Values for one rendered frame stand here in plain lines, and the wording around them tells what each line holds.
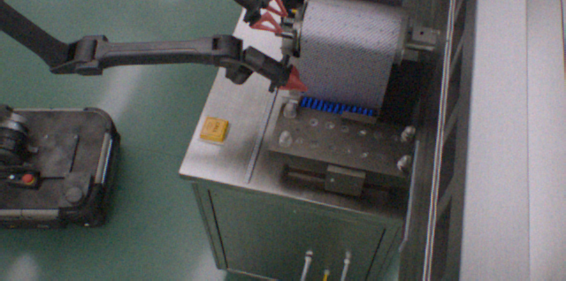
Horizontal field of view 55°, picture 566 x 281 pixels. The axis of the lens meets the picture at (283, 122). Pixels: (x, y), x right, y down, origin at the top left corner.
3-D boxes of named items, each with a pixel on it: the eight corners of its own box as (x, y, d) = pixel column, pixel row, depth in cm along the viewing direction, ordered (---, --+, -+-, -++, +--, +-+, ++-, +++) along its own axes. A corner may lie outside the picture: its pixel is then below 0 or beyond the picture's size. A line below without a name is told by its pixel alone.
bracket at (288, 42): (283, 85, 175) (283, 16, 150) (302, 88, 174) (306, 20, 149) (279, 97, 173) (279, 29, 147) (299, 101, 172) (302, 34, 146)
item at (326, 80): (299, 97, 158) (300, 55, 143) (379, 112, 155) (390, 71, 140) (298, 98, 158) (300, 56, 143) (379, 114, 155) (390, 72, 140)
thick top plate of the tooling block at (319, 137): (282, 114, 160) (281, 102, 155) (419, 141, 155) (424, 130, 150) (268, 161, 152) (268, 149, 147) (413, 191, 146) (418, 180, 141)
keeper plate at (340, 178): (325, 183, 154) (328, 163, 145) (361, 191, 153) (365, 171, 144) (324, 191, 153) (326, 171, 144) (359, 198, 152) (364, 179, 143)
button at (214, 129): (207, 119, 168) (206, 115, 166) (229, 124, 167) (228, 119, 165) (200, 139, 164) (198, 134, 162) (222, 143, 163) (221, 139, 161)
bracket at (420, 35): (412, 29, 138) (413, 23, 136) (435, 33, 137) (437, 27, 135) (409, 43, 135) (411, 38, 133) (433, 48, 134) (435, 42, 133)
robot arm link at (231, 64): (222, 59, 141) (224, 33, 145) (205, 80, 150) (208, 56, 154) (263, 72, 146) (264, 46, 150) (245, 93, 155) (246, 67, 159)
